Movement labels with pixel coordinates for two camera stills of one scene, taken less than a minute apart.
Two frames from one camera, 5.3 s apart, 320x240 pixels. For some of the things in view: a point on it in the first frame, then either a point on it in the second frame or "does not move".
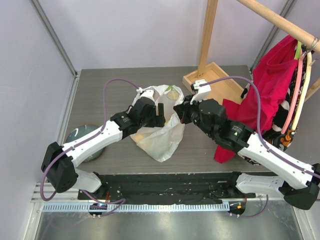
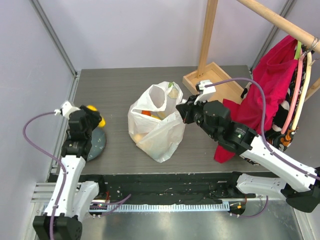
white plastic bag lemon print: x=162 y=143 does not move
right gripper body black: x=188 y=114 does not move
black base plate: x=166 y=188 does not move
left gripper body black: x=150 y=121 to x=93 y=120
